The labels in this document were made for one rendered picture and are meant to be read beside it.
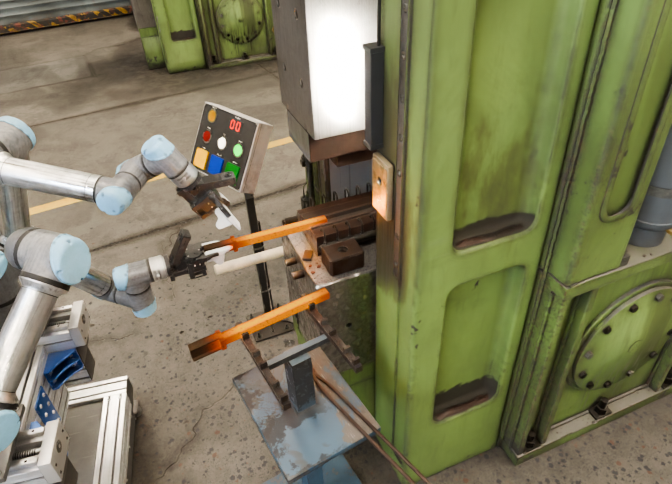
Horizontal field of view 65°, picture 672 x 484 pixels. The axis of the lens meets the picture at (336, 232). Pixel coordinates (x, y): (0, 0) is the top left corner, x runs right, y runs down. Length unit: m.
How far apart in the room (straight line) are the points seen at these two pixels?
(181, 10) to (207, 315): 4.18
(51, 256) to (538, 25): 1.26
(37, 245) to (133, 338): 1.58
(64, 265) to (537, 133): 1.23
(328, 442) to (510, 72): 1.08
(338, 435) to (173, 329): 1.56
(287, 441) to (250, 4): 5.42
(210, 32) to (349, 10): 5.07
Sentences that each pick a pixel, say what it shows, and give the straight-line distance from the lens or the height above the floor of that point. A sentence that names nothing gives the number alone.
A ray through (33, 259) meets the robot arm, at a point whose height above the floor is 1.25.
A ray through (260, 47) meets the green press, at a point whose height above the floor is 0.15.
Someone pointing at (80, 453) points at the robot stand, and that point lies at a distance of 2.37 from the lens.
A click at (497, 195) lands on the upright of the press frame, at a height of 1.24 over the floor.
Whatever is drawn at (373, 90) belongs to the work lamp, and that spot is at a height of 1.54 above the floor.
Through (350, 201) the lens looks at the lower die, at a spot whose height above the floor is 0.99.
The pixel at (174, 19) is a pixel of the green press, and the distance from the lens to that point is 6.45.
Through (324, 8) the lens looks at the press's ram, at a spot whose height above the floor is 1.71.
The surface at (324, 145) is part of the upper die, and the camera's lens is 1.57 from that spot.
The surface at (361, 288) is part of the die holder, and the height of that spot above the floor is 0.85.
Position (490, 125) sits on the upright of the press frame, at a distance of 1.38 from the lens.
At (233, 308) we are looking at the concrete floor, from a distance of 2.97.
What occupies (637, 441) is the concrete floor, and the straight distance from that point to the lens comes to 2.64.
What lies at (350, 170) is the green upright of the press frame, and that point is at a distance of 1.97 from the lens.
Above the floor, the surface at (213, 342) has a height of 0.95.
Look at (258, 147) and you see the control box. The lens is 2.06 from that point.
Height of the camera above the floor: 2.03
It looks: 36 degrees down
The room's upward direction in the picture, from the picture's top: 3 degrees counter-clockwise
